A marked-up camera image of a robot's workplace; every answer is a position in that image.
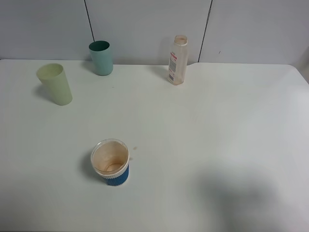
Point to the clear plastic drink bottle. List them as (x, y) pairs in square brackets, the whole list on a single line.
[(178, 60)]

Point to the pale yellow plastic cup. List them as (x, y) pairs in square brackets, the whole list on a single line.
[(53, 78)]

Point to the glass cup with blue sleeve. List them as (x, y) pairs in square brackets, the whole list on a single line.
[(110, 160)]

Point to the teal plastic cup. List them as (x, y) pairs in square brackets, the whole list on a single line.
[(100, 52)]

